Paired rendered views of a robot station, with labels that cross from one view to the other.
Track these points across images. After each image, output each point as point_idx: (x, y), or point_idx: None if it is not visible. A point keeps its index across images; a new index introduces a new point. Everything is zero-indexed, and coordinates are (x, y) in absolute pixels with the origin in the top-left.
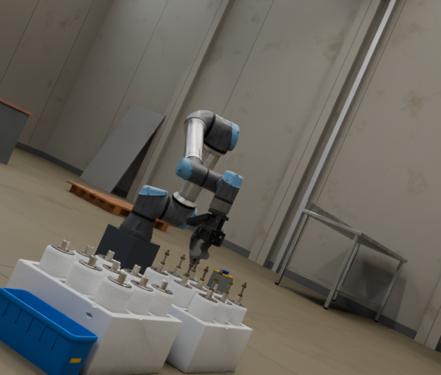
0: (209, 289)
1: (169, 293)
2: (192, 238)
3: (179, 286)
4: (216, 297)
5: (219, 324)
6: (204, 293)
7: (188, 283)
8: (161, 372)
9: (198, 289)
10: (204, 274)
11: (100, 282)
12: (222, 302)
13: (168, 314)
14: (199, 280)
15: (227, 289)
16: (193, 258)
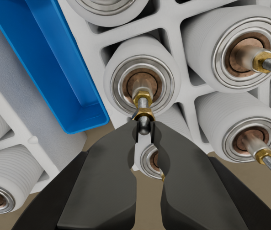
0: (161, 175)
1: (1, 213)
2: (33, 224)
3: (113, 106)
4: (223, 140)
5: (200, 147)
6: (229, 93)
7: (217, 33)
8: (91, 134)
9: (216, 84)
10: None
11: None
12: (225, 156)
13: (50, 169)
14: (248, 63)
15: (266, 163)
16: (135, 142)
